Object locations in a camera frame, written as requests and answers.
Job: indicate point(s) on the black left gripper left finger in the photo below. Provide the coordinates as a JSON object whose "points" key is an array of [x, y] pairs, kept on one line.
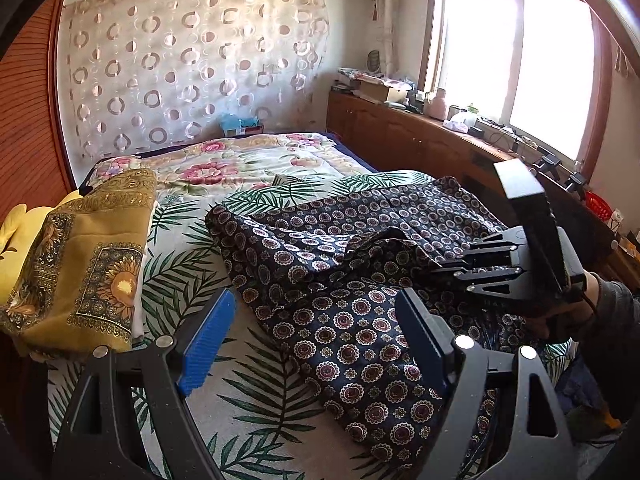
{"points": [[100, 438]]}

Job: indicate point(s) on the navy patterned shirt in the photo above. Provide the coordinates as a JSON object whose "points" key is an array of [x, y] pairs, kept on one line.
{"points": [[323, 279]]}

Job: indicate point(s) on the person's right forearm sleeve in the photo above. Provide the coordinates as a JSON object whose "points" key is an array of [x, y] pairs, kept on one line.
{"points": [[610, 346]]}

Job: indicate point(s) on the person's right hand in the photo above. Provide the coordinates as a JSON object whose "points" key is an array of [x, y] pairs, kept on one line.
{"points": [[561, 321]]}

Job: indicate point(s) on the mustard gold folded cloth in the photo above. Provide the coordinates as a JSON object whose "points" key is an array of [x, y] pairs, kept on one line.
{"points": [[106, 315]]}

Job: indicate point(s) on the palm leaf white sheet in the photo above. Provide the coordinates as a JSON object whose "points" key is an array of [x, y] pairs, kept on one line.
{"points": [[258, 416]]}

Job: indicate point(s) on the pink bottle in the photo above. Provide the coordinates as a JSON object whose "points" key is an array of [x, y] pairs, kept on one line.
{"points": [[436, 106]]}

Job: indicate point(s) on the wooden sideboard cabinet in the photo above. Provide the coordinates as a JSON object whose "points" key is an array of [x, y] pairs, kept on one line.
{"points": [[389, 139]]}

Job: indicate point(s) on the yellow plush toy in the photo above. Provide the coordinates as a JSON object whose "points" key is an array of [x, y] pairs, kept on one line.
{"points": [[15, 239]]}

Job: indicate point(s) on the cardboard box on cabinet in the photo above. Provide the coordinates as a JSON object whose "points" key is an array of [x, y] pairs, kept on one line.
{"points": [[396, 92]]}

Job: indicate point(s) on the floral quilt bedspread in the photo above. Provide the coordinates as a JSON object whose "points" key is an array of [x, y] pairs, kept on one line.
{"points": [[222, 166]]}

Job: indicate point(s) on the sheer circle-pattern curtain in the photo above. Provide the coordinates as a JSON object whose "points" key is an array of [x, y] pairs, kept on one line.
{"points": [[138, 75]]}

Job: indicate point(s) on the window with wooden frame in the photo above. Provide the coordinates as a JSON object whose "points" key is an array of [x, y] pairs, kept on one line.
{"points": [[589, 151]]}

